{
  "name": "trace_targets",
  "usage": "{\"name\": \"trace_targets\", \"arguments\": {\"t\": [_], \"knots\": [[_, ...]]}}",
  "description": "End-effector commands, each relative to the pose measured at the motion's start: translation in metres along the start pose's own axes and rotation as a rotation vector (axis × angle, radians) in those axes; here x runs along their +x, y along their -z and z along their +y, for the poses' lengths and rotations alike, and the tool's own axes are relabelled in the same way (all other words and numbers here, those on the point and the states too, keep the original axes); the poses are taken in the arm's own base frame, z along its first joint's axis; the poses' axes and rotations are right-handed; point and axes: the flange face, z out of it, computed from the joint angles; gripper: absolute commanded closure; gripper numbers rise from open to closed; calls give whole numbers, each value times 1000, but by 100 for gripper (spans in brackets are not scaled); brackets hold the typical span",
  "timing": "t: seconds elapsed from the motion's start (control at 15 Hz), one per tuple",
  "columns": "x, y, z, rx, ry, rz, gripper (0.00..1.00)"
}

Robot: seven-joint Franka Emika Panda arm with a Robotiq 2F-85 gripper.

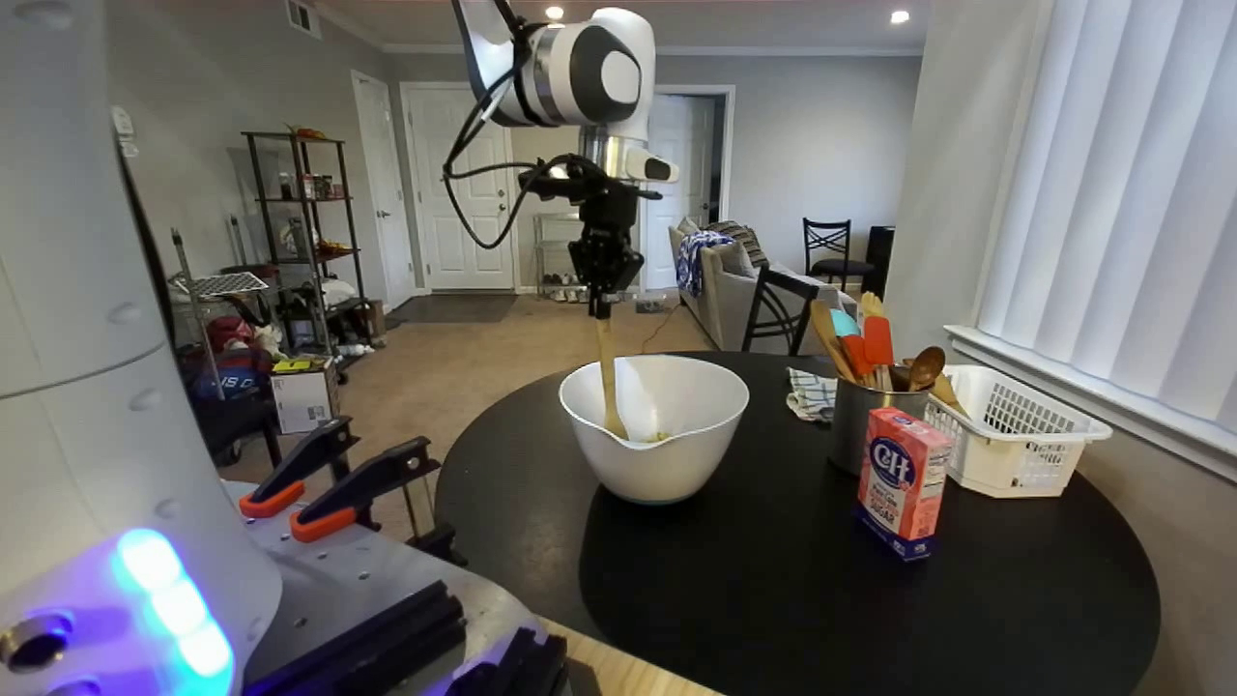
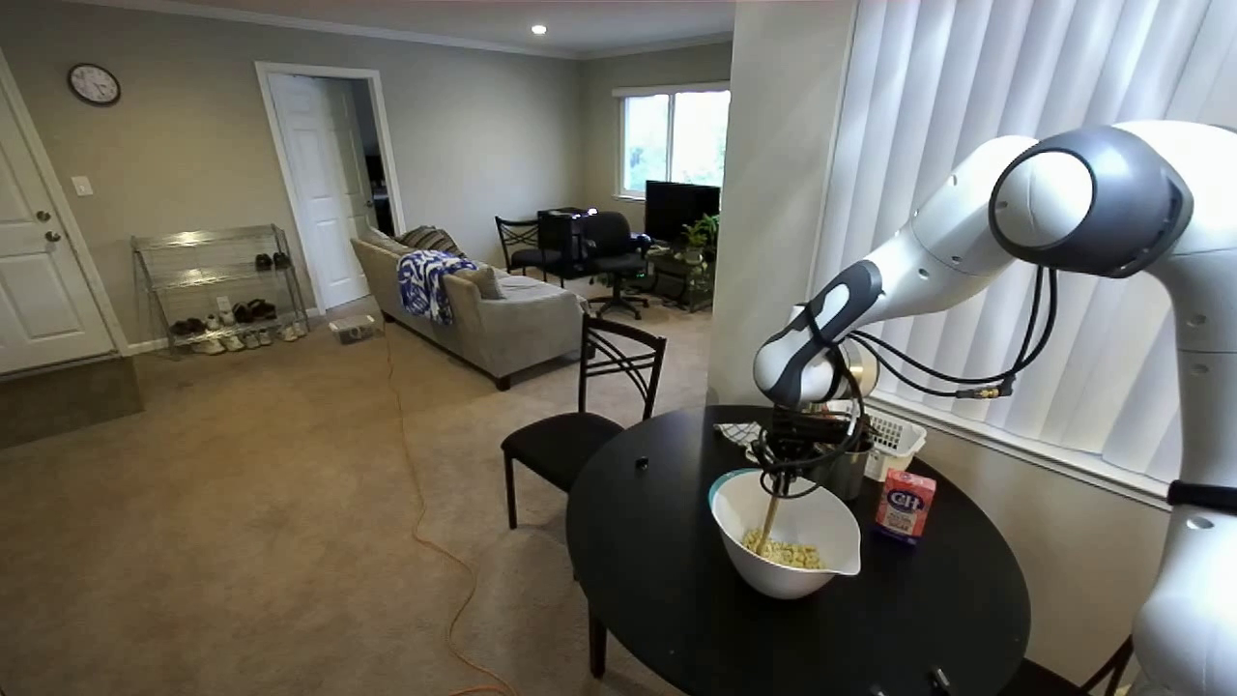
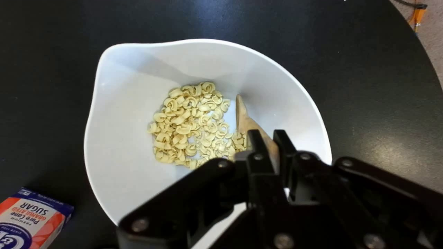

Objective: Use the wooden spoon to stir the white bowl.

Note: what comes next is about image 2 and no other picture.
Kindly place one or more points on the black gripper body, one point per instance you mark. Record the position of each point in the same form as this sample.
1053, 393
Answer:
797, 447

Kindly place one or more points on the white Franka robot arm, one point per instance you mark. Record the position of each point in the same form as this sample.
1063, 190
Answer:
1123, 207

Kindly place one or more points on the white mixing bowl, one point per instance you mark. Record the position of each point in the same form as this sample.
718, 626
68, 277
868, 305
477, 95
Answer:
826, 526

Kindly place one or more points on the metal utensil cup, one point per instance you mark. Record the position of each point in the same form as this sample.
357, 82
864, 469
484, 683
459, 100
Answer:
853, 475

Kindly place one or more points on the yellow macaroni pasta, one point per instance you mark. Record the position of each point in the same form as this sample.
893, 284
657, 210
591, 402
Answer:
790, 553

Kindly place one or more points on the white plastic basket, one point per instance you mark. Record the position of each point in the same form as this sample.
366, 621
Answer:
897, 451

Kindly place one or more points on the pink sugar carton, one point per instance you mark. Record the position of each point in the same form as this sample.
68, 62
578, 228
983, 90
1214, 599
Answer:
904, 502

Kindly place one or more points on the green house plant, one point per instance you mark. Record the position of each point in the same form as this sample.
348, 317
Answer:
700, 233

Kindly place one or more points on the white window sill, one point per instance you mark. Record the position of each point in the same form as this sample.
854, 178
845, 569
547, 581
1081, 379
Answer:
1028, 451

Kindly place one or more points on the black office chair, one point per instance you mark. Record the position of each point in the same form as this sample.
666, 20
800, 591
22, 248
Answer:
616, 255

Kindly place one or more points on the black flat television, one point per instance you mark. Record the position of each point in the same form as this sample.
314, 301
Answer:
680, 210

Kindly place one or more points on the grey sofa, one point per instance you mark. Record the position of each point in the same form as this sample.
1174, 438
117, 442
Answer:
505, 330

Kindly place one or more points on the black desk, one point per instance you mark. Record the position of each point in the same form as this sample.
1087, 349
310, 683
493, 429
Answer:
562, 237

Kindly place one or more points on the bright living room window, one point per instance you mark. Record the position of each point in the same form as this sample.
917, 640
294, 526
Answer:
672, 139

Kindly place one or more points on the black armchair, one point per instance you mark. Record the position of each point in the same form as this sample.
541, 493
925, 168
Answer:
523, 245

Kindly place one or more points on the white vertical blinds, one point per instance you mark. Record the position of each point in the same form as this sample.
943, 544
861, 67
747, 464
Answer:
929, 78

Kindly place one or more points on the blue white patterned blanket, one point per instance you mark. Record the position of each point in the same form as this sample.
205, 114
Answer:
428, 284

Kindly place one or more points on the striped sofa pillow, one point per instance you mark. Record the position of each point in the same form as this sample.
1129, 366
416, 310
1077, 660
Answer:
430, 241

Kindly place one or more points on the round recessed ceiling light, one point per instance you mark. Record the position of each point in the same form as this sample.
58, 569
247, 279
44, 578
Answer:
537, 28

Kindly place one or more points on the white interior door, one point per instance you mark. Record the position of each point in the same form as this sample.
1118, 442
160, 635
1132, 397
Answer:
314, 193

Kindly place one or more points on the glass shoe shelf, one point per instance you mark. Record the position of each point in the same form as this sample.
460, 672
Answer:
218, 291

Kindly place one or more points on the dark door mat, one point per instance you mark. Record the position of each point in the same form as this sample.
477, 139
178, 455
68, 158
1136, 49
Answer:
62, 402

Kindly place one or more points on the white panelled front door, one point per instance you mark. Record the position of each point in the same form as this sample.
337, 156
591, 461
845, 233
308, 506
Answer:
40, 255

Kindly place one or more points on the white light switch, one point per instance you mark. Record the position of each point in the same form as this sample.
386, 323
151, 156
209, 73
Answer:
82, 187

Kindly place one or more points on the round wall clock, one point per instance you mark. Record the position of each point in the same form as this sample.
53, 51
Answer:
94, 82

